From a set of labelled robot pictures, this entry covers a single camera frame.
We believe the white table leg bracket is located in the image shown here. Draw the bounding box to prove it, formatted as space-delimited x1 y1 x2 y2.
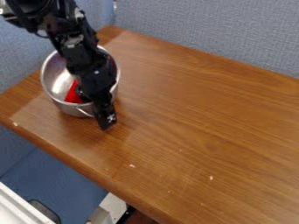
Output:
86 193 128 224

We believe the white furniture edge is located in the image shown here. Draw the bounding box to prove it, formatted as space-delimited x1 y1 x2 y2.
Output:
0 182 55 224

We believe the metal pot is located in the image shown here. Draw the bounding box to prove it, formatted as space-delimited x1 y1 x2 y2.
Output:
40 45 122 118

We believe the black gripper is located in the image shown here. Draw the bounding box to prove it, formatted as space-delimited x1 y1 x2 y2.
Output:
54 27 118 130

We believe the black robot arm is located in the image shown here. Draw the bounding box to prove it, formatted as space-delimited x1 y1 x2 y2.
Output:
0 0 118 130

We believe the red block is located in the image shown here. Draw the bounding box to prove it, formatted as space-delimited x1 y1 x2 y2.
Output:
64 80 83 103

